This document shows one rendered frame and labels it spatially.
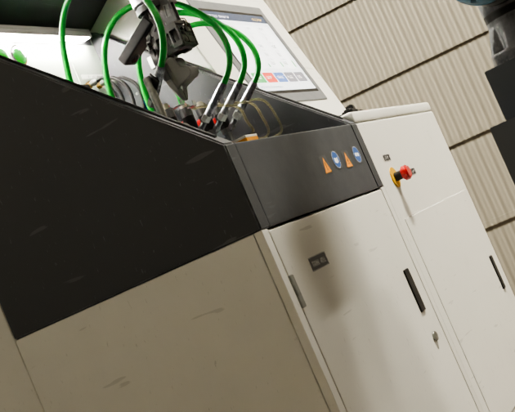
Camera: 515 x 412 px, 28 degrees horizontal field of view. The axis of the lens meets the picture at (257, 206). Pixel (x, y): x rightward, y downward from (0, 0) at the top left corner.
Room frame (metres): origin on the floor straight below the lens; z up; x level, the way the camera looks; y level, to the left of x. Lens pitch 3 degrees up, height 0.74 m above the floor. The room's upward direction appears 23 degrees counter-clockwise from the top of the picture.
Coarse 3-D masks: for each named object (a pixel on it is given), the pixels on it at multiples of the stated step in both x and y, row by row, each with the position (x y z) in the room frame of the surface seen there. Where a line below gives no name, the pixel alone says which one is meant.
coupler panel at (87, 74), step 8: (72, 64) 2.44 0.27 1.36; (80, 64) 2.47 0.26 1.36; (88, 64) 2.50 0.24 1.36; (96, 64) 2.54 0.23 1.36; (80, 72) 2.46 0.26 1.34; (88, 72) 2.49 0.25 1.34; (96, 72) 2.52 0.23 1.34; (80, 80) 2.44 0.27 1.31; (88, 80) 2.48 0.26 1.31; (104, 80) 2.49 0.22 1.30; (112, 80) 2.53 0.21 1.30; (96, 88) 2.49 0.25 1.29; (104, 88) 2.52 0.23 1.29
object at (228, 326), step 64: (384, 192) 2.36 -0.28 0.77; (256, 256) 1.75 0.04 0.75; (64, 320) 1.93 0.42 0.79; (128, 320) 1.87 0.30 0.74; (192, 320) 1.82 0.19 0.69; (256, 320) 1.77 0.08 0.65; (64, 384) 1.95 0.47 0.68; (128, 384) 1.90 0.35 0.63; (192, 384) 1.84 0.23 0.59; (256, 384) 1.79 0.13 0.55; (320, 384) 1.74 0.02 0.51
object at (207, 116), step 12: (120, 12) 2.25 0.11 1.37; (192, 12) 2.18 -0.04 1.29; (108, 24) 2.27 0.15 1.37; (216, 24) 2.17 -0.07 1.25; (108, 36) 2.28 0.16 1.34; (228, 48) 2.17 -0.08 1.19; (228, 60) 2.17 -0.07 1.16; (108, 72) 2.30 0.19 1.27; (228, 72) 2.17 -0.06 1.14; (108, 84) 2.30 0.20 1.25; (216, 96) 2.19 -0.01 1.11; (204, 120) 2.21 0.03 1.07
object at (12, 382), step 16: (0, 304) 1.99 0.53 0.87; (0, 320) 1.99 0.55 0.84; (0, 336) 2.00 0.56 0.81; (0, 352) 2.00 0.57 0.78; (16, 352) 1.99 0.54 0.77; (0, 368) 2.01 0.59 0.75; (16, 368) 1.99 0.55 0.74; (0, 384) 2.01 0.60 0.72; (16, 384) 2.00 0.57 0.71; (32, 384) 1.99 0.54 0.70; (0, 400) 2.02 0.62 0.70; (16, 400) 2.00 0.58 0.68; (32, 400) 1.99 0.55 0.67
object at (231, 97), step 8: (192, 16) 2.28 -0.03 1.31; (224, 24) 2.25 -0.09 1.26; (232, 32) 2.24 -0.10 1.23; (240, 40) 2.24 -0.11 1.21; (240, 48) 2.24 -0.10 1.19; (240, 56) 2.25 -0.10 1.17; (136, 64) 2.35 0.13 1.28; (240, 72) 2.25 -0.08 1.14; (240, 80) 2.25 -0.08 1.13; (144, 88) 2.35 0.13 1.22; (232, 88) 2.26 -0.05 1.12; (240, 88) 2.26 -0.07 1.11; (144, 96) 2.35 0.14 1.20; (232, 96) 2.27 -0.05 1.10; (232, 104) 2.28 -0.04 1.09; (224, 112) 2.28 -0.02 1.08; (224, 120) 2.29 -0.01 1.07
